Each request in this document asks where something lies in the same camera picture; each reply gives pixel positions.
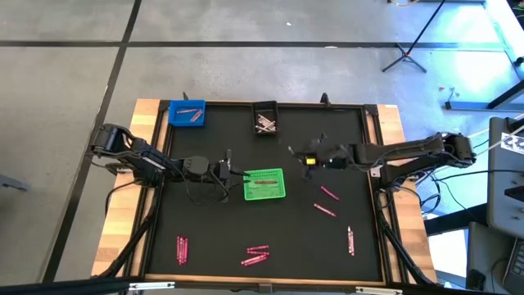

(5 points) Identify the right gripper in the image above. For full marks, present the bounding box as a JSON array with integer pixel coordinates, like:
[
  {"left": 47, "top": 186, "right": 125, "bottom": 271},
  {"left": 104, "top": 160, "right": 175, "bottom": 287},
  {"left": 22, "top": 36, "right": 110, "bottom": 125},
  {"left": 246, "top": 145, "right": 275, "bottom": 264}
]
[{"left": 287, "top": 133, "right": 349, "bottom": 182}]

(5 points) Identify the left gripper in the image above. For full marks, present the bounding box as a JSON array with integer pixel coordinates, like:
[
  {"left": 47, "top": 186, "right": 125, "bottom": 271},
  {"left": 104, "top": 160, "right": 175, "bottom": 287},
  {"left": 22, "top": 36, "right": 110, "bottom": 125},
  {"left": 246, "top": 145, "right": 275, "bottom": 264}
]
[{"left": 209, "top": 149, "right": 252, "bottom": 204}]

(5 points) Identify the green plastic basket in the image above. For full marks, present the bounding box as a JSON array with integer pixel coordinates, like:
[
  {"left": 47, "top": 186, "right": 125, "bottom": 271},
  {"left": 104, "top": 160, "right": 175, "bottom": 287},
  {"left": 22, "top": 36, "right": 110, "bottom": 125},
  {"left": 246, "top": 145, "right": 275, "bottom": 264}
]
[{"left": 242, "top": 167, "right": 287, "bottom": 202}]

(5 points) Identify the black plastic bin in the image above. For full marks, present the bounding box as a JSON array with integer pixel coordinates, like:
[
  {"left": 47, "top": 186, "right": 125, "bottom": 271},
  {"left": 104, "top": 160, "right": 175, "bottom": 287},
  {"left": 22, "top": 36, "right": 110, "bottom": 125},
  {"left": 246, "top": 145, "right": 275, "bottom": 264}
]
[{"left": 251, "top": 100, "right": 281, "bottom": 137}]

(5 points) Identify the black table mat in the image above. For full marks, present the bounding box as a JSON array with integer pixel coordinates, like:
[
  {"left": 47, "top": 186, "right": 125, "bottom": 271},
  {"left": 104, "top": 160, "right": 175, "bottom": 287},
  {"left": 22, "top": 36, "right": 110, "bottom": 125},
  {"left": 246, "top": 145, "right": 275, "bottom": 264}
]
[{"left": 146, "top": 104, "right": 385, "bottom": 283}]

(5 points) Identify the blue plastic bin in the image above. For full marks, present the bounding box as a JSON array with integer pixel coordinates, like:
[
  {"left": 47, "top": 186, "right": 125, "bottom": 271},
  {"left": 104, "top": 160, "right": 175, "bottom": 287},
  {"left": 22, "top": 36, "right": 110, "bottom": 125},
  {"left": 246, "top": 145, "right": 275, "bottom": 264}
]
[{"left": 167, "top": 99, "right": 207, "bottom": 128}]

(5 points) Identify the black tripod stand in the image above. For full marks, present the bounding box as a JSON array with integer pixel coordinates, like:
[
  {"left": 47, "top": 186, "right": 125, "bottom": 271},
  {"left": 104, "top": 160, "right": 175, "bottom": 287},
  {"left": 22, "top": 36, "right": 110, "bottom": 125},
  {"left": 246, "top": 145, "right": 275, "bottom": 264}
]
[{"left": 381, "top": 0, "right": 448, "bottom": 75}]

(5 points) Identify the metal stand base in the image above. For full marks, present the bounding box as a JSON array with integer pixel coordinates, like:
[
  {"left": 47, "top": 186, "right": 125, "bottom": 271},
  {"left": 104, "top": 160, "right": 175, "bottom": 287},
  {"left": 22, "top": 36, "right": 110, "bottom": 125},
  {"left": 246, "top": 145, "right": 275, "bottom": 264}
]
[{"left": 445, "top": 79, "right": 524, "bottom": 114}]

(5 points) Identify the grey cabinet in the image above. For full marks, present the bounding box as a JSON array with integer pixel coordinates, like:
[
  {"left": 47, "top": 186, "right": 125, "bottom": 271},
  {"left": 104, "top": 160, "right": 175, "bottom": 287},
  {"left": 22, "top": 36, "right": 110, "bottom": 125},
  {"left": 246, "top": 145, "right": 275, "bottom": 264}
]
[{"left": 465, "top": 220, "right": 513, "bottom": 293}]

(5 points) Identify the grey equipment cart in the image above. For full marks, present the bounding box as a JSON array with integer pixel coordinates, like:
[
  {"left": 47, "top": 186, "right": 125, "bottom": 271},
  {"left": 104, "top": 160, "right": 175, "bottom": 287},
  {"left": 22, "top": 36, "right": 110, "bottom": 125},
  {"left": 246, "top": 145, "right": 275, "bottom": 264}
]
[{"left": 486, "top": 116, "right": 524, "bottom": 240}]

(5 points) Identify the black overhead rig beam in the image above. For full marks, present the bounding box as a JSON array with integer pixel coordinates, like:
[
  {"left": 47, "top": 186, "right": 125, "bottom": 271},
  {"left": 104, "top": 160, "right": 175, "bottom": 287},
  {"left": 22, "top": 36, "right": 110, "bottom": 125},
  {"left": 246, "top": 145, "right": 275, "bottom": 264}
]
[{"left": 0, "top": 276, "right": 524, "bottom": 295}]

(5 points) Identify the white marker tag sheet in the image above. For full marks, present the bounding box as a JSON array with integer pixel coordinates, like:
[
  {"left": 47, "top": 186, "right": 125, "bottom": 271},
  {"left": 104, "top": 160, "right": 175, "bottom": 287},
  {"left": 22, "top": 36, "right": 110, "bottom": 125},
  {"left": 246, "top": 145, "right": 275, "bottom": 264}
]
[{"left": 499, "top": 131, "right": 524, "bottom": 157}]

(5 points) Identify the grey floor object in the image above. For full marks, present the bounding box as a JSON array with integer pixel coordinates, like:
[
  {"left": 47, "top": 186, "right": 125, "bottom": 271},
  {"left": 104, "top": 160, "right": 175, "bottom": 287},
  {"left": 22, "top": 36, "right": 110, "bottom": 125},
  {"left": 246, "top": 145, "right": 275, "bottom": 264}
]
[{"left": 0, "top": 173, "right": 32, "bottom": 193}]

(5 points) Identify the dark keyboard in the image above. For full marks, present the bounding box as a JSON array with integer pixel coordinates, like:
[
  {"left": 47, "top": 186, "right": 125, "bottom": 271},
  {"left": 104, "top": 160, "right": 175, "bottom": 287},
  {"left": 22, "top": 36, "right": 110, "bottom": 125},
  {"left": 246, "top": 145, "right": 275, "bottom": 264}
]
[{"left": 502, "top": 238, "right": 524, "bottom": 294}]

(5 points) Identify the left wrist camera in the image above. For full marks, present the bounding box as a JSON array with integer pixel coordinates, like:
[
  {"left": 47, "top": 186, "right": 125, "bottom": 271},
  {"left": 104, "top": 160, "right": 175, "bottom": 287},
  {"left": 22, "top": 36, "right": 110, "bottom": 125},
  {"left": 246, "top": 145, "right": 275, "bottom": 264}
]
[{"left": 215, "top": 161, "right": 231, "bottom": 182}]

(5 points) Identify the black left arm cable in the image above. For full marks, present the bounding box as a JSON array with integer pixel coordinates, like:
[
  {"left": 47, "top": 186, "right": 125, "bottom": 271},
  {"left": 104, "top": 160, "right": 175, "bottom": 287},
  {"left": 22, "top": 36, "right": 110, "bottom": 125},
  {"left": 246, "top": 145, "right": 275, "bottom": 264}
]
[{"left": 178, "top": 179, "right": 231, "bottom": 207}]

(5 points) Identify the black aluminium table frame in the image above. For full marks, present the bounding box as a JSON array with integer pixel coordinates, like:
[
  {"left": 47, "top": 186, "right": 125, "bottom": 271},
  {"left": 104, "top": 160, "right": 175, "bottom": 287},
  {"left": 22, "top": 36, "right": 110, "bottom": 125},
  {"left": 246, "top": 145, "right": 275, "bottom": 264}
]
[{"left": 97, "top": 98, "right": 437, "bottom": 288}]

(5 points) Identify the silver beam bracket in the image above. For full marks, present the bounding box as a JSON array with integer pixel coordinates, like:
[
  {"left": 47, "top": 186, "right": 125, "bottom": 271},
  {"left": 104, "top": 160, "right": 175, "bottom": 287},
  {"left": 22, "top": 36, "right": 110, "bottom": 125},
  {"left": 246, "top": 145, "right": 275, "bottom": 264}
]
[
  {"left": 355, "top": 286, "right": 404, "bottom": 295},
  {"left": 128, "top": 281, "right": 176, "bottom": 293}
]

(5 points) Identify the black floor cable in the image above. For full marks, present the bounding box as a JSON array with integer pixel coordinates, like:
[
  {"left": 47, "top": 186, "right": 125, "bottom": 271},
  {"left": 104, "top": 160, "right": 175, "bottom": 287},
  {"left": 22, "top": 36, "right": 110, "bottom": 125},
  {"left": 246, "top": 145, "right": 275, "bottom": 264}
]
[{"left": 429, "top": 168, "right": 524, "bottom": 184}]

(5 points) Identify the white cable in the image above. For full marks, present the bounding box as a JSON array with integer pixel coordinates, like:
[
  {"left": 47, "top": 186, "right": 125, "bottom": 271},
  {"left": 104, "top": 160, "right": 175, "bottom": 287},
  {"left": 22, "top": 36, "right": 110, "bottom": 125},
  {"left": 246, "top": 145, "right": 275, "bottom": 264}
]
[{"left": 466, "top": 114, "right": 524, "bottom": 157}]

